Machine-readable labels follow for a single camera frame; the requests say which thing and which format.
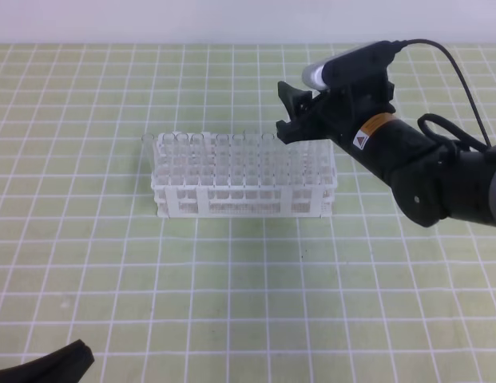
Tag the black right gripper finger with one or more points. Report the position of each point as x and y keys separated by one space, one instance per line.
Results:
x=296 y=101

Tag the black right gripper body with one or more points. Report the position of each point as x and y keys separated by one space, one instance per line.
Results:
x=338 y=114

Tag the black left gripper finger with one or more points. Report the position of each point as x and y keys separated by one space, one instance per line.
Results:
x=68 y=364

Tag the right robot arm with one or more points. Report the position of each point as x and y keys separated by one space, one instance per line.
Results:
x=431 y=177

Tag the white plastic test tube rack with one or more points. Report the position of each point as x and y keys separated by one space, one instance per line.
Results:
x=216 y=175

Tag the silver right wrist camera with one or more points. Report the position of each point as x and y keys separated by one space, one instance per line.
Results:
x=351 y=66

